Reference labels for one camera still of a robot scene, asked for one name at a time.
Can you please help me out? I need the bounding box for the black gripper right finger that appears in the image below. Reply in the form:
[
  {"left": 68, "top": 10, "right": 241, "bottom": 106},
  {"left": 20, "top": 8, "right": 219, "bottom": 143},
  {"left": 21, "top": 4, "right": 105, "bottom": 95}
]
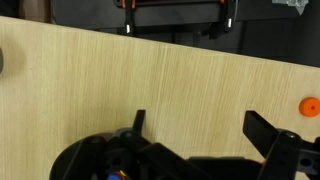
[{"left": 242, "top": 110, "right": 320, "bottom": 180}]

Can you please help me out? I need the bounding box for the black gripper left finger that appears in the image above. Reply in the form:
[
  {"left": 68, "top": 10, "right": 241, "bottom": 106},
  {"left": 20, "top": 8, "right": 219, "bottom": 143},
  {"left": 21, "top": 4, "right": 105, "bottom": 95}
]
[{"left": 63, "top": 109, "right": 214, "bottom": 180}]

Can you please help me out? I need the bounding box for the orange round disc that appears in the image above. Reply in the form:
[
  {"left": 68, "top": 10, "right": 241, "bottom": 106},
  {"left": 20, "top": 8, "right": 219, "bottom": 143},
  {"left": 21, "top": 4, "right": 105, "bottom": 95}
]
[{"left": 298, "top": 96, "right": 320, "bottom": 118}]

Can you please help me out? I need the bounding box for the grey metal bracket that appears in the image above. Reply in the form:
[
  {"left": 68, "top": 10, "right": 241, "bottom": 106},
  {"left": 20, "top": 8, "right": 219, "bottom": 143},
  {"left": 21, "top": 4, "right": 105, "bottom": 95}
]
[{"left": 271, "top": 0, "right": 308, "bottom": 16}]

